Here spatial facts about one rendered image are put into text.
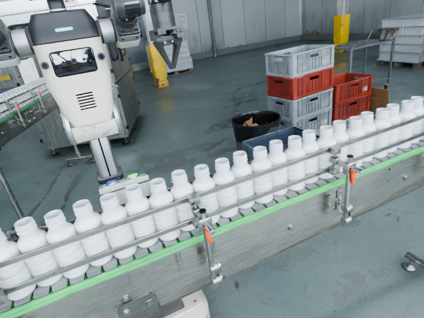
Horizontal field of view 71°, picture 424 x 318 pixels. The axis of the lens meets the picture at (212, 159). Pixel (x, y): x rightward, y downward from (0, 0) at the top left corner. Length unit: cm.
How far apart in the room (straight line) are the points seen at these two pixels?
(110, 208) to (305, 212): 56
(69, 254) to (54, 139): 406
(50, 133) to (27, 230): 404
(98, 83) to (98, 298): 75
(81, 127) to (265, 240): 80
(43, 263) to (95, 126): 63
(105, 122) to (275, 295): 135
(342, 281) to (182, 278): 135
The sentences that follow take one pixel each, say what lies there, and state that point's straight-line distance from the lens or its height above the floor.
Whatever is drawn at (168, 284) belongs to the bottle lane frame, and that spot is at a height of 89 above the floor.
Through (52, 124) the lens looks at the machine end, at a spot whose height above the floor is 47.
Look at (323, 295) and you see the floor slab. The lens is 197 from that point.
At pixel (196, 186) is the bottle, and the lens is 76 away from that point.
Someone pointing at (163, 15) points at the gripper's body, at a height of 152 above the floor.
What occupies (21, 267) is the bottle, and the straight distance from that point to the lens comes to 79.
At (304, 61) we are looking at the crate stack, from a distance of 315.
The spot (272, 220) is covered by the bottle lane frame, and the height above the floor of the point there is 96.
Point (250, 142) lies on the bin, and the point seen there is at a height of 93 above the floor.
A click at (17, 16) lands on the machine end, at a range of 456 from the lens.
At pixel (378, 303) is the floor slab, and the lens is 200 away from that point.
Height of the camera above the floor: 150
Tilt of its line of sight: 25 degrees down
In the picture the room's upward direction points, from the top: 8 degrees counter-clockwise
